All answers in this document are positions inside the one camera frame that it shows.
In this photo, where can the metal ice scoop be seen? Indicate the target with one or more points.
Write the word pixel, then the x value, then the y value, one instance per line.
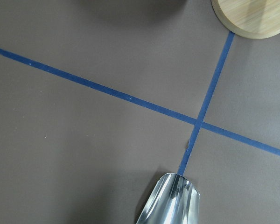
pixel 174 200

